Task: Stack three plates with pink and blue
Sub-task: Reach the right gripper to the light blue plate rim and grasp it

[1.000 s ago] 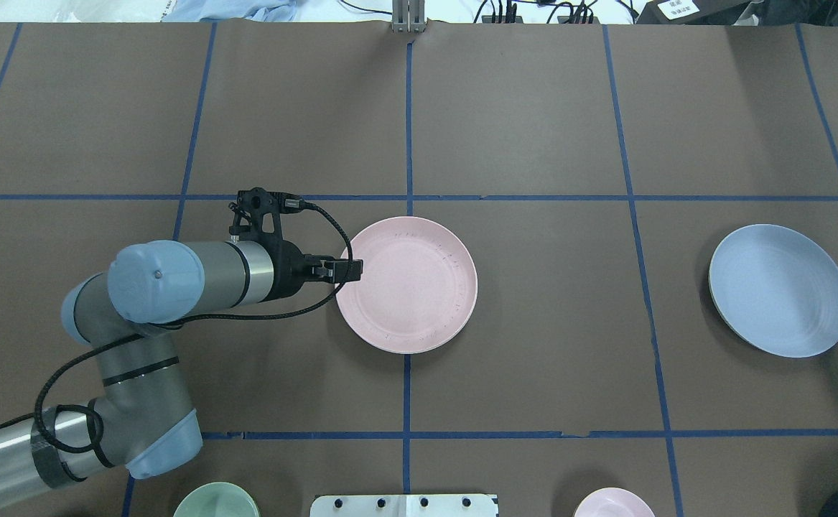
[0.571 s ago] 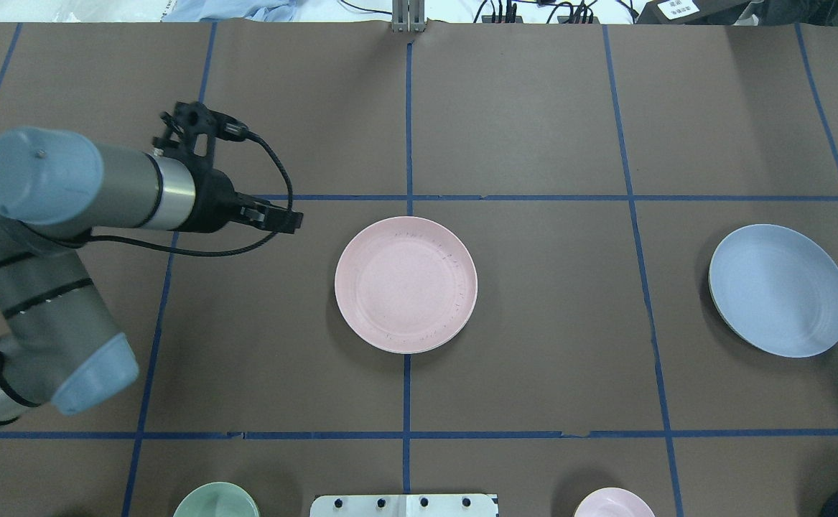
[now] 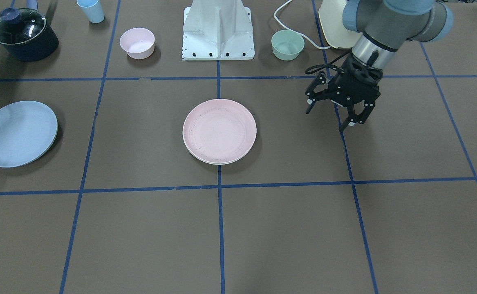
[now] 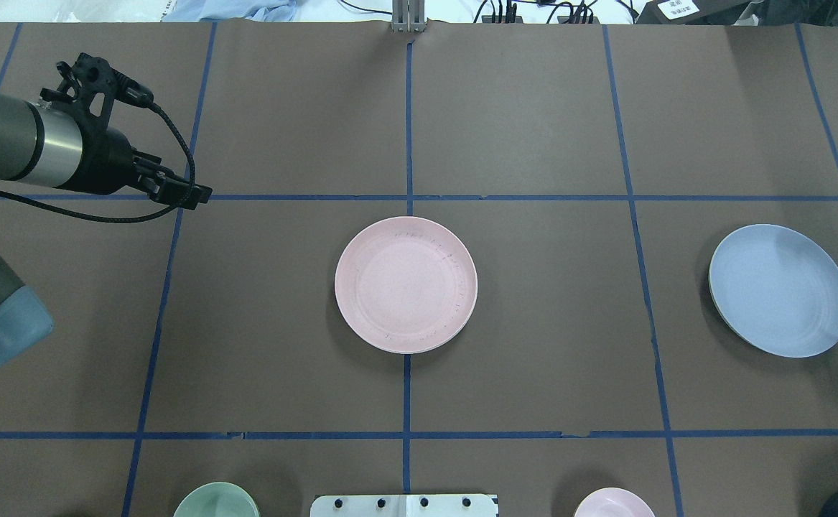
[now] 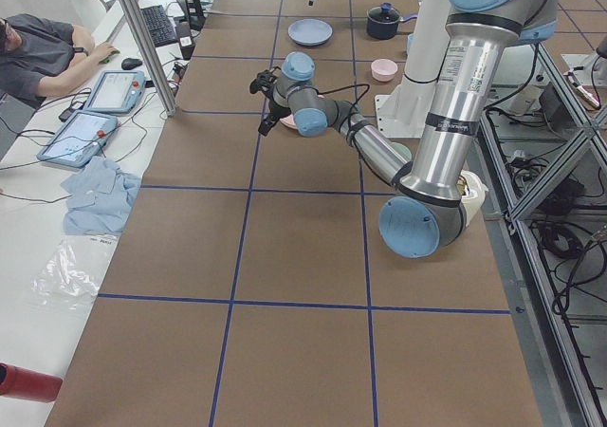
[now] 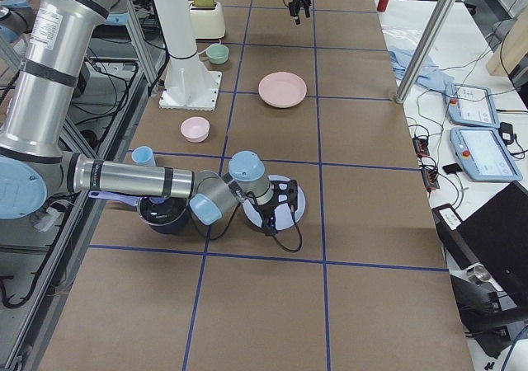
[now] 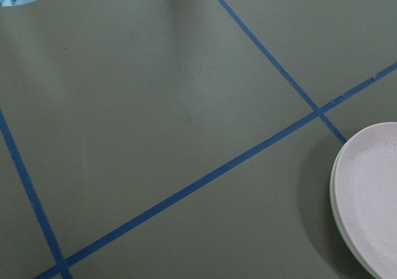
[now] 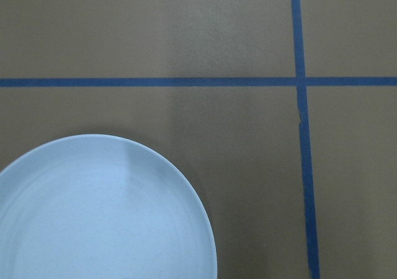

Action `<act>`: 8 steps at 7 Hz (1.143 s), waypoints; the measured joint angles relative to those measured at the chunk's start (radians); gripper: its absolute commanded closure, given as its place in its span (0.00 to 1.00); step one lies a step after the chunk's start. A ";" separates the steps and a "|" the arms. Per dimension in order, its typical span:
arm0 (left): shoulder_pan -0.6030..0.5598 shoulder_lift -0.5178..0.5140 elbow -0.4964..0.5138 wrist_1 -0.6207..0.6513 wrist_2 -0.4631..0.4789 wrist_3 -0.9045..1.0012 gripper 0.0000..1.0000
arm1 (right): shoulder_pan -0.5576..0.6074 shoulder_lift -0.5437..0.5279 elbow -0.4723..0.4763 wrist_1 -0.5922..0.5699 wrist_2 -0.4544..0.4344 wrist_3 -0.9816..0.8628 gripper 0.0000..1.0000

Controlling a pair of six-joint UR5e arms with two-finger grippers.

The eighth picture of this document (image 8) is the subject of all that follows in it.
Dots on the blue plate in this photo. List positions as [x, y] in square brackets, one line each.
[100, 206]

